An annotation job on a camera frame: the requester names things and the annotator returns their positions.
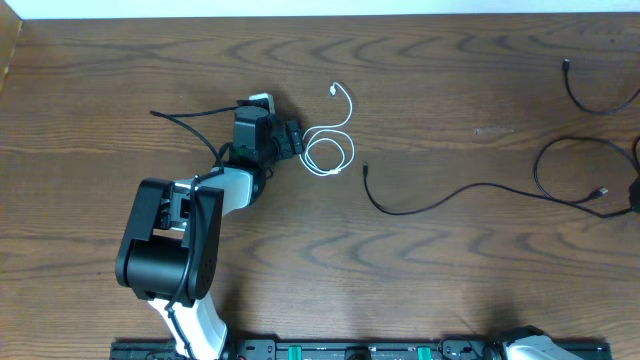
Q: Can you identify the white cable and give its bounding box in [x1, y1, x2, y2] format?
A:
[298, 81, 357, 178]

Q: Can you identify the black cable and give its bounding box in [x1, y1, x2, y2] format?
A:
[362, 160, 636, 220]
[532, 58, 640, 206]

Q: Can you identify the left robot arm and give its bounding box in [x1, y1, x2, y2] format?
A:
[115, 93, 303, 359]

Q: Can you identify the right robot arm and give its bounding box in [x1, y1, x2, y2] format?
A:
[496, 175, 639, 360]

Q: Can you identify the wooden side panel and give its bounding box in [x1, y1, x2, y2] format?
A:
[0, 0, 23, 89]

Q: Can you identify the left camera cable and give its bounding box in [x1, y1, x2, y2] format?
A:
[148, 104, 241, 360]

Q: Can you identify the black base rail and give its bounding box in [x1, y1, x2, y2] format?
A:
[108, 338, 613, 360]

